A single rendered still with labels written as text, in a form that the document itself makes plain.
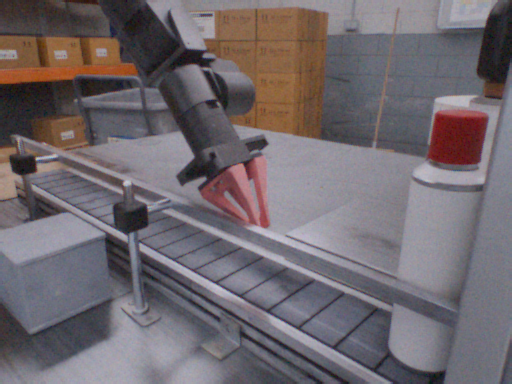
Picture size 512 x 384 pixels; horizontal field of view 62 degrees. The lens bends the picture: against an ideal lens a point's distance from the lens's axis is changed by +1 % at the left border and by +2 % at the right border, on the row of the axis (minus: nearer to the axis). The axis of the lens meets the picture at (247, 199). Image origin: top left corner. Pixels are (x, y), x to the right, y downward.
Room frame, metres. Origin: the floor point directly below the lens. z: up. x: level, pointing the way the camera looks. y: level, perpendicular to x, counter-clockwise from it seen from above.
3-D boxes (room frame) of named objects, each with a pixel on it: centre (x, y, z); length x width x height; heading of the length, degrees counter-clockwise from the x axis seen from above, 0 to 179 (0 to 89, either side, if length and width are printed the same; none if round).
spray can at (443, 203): (0.29, -0.15, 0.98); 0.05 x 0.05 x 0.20
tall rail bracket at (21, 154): (0.65, 0.33, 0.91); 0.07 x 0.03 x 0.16; 136
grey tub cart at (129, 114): (2.90, 0.69, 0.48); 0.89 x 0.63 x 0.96; 166
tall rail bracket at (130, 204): (0.44, 0.11, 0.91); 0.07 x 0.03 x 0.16; 136
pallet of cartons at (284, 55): (4.23, -0.10, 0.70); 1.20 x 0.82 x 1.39; 63
